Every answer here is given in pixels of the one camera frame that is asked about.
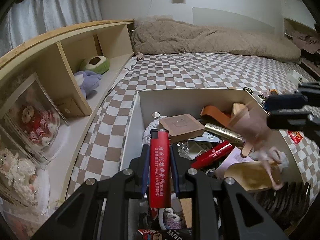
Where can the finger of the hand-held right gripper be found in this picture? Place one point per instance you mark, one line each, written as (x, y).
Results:
(282, 101)
(287, 120)

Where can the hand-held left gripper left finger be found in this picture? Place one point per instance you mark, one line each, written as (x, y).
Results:
(145, 175)

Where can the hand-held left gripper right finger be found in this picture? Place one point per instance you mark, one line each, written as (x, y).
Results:
(175, 175)

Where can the red lighter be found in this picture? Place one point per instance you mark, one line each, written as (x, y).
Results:
(160, 170)

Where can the tan paper pouch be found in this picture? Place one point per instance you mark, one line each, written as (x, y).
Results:
(247, 177)

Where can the white cardboard box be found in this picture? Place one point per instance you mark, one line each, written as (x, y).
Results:
(200, 97)

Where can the plastic film roll orange end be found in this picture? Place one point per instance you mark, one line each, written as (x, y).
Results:
(273, 90)

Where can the red snack packet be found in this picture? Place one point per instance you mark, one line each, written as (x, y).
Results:
(296, 136)

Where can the black tape roll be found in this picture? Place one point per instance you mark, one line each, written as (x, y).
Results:
(247, 91)
(262, 99)

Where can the white shallow tray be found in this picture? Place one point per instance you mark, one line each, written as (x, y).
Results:
(295, 76)

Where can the white crumpled tissue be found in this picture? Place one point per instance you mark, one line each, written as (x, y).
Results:
(283, 161)

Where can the red tube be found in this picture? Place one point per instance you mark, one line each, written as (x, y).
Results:
(212, 153)

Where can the light wooden block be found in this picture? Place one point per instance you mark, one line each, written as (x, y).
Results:
(237, 110)

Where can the square wooden box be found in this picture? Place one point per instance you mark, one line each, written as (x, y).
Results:
(181, 127)

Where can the black and red package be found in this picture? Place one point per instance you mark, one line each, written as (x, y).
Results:
(170, 235)

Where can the white paper slip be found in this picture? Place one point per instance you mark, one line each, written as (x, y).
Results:
(235, 158)

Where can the gold rectangular box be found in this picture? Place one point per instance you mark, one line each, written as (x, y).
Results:
(220, 130)

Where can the pink clothes pile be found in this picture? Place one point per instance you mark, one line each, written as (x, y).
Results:
(306, 41)

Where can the wooden closet shelf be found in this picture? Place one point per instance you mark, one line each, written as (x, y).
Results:
(290, 23)

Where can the black wide-tooth comb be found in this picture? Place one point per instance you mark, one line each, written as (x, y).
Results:
(282, 202)

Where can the checkered bed sheet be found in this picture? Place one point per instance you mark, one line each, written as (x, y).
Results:
(187, 72)

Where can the brown cardboard box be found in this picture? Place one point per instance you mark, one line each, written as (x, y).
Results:
(68, 107)

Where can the beige fluffy duvet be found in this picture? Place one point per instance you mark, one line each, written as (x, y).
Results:
(200, 40)

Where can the purple plush toy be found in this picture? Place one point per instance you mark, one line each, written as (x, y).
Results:
(87, 82)

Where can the green round plush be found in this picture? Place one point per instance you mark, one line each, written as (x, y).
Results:
(103, 66)

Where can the doll box with red bear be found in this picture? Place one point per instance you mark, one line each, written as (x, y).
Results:
(32, 120)

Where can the doll box with white doll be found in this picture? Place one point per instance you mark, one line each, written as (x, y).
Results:
(17, 170)

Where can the wooden bedside shelf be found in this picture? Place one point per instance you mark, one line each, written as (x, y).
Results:
(75, 62)

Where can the grey curtain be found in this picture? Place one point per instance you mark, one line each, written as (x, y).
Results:
(50, 12)

